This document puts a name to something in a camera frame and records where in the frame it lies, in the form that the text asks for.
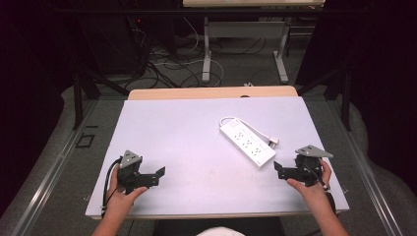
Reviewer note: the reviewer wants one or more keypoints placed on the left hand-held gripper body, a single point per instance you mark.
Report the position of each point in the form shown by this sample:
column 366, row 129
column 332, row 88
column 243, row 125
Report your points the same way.
column 129, row 164

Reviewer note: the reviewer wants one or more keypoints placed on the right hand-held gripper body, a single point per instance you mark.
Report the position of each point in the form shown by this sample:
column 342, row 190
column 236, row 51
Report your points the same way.
column 309, row 164

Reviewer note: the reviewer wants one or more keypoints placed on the person's right hand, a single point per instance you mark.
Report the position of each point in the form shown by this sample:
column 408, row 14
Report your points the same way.
column 311, row 193

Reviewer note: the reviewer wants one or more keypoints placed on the person's left hand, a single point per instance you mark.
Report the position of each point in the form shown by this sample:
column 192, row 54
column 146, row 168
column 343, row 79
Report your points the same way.
column 119, row 198

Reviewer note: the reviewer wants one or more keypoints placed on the white plug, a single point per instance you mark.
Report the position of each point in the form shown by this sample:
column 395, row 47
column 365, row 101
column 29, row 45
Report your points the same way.
column 274, row 141

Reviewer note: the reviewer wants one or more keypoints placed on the white table cover board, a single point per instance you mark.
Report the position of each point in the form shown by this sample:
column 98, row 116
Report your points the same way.
column 196, row 164

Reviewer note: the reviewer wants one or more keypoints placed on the white power strip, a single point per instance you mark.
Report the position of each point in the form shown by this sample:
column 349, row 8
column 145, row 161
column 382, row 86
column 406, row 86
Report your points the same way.
column 247, row 144

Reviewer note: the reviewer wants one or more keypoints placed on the person's dark lap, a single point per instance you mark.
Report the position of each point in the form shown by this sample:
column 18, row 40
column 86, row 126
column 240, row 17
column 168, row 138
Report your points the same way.
column 183, row 227

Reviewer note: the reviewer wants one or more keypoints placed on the black metal stand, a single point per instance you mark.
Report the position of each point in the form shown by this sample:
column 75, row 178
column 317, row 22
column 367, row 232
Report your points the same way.
column 80, row 98
column 344, row 95

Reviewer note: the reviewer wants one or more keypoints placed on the person's white shirt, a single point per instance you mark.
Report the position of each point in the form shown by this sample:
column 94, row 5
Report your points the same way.
column 220, row 231

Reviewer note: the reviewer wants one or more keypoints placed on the wooden table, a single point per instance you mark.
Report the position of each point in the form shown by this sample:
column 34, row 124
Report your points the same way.
column 209, row 92

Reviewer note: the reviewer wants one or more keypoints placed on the dark curtain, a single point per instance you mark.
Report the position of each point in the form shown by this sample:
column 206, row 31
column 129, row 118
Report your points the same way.
column 29, row 82
column 383, row 75

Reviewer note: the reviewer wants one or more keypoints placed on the black computer tower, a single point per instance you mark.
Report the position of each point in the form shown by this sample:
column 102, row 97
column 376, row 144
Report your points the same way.
column 111, row 46

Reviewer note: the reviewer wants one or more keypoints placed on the light desk top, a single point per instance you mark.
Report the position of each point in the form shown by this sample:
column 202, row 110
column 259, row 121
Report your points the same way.
column 252, row 2

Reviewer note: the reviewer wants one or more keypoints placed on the aluminium floor rail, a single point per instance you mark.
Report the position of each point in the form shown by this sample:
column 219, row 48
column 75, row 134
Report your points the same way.
column 49, row 177
column 367, row 170

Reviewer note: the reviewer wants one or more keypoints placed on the white metal desk frame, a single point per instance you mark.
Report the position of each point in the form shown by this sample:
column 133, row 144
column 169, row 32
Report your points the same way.
column 244, row 31

